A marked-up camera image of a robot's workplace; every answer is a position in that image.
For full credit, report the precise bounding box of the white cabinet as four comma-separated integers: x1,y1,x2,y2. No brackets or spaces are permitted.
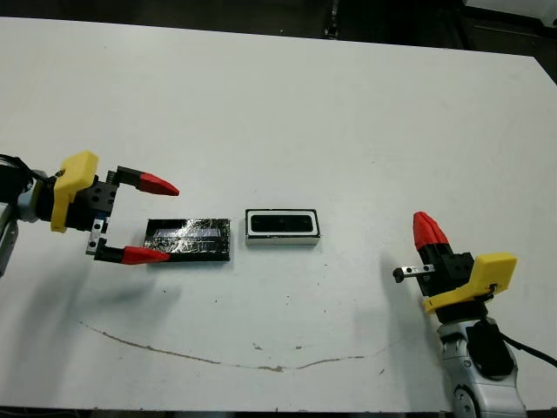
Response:
460,0,557,25

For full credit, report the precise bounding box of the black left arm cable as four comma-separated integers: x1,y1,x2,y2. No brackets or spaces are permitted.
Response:
0,152,60,180

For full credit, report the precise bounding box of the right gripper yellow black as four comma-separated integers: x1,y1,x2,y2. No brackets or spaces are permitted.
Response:
393,212,518,322

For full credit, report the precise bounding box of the black glossy box lid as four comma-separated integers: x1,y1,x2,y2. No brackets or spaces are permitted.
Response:
142,216,232,263

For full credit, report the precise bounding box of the black metal stand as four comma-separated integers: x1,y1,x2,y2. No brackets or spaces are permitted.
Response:
324,0,345,38

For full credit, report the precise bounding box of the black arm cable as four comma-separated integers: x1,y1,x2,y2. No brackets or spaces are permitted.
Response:
0,152,60,180
498,334,557,367

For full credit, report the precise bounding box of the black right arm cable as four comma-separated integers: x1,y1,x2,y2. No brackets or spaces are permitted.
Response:
498,334,557,367

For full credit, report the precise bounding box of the white camera box base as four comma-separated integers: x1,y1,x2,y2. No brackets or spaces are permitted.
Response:
244,207,323,248

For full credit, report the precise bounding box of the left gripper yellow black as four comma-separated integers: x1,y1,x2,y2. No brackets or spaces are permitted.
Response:
50,151,180,266

